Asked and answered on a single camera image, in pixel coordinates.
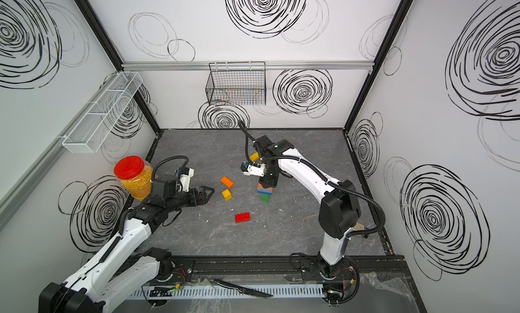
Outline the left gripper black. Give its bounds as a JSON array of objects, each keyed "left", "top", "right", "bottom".
[{"left": 167, "top": 186, "right": 215, "bottom": 214}]

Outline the orange round lego piece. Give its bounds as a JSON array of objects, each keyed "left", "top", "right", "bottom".
[{"left": 257, "top": 184, "right": 273, "bottom": 191}]

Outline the light blue lego brick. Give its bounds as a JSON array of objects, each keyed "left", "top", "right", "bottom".
[{"left": 257, "top": 189, "right": 273, "bottom": 195}]

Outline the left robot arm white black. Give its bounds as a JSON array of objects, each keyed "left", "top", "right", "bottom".
[{"left": 38, "top": 186, "right": 215, "bottom": 312}]

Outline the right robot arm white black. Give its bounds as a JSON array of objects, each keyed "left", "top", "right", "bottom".
[{"left": 259, "top": 149, "right": 361, "bottom": 279}]

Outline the yellow curved lego brick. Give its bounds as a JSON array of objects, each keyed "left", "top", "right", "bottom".
[{"left": 249, "top": 153, "right": 259, "bottom": 162}]

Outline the yellow square lego brick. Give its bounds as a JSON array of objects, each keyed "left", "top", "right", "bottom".
[{"left": 222, "top": 189, "right": 232, "bottom": 201}]

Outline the orange long lego brick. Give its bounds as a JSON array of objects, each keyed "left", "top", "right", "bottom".
[{"left": 220, "top": 176, "right": 234, "bottom": 189}]

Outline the red flat lego brick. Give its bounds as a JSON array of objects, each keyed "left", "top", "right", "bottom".
[{"left": 234, "top": 212, "right": 251, "bottom": 224}]

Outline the plastic jar red lid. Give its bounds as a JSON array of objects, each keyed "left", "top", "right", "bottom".
[{"left": 114, "top": 156, "right": 153, "bottom": 201}]

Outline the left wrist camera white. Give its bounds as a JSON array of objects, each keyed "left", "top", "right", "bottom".
[{"left": 180, "top": 168, "right": 194, "bottom": 192}]

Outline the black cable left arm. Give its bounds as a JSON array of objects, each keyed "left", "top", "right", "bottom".
[{"left": 151, "top": 155, "right": 190, "bottom": 182}]

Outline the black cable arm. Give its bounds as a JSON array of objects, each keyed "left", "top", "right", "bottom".
[
  {"left": 151, "top": 155, "right": 190, "bottom": 182},
  {"left": 236, "top": 119, "right": 387, "bottom": 237}
]

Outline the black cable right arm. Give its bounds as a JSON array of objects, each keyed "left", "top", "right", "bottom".
[{"left": 236, "top": 119, "right": 387, "bottom": 237}]

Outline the black wire basket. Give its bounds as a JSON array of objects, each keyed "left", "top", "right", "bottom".
[{"left": 204, "top": 61, "right": 267, "bottom": 105}]

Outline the white slotted cable duct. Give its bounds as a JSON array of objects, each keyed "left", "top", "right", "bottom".
[{"left": 127, "top": 284, "right": 324, "bottom": 301}]

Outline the white wire shelf basket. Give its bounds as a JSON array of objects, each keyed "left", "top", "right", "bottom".
[{"left": 62, "top": 71, "right": 142, "bottom": 153}]

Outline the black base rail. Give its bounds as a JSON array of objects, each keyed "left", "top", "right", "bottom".
[{"left": 166, "top": 253, "right": 408, "bottom": 281}]

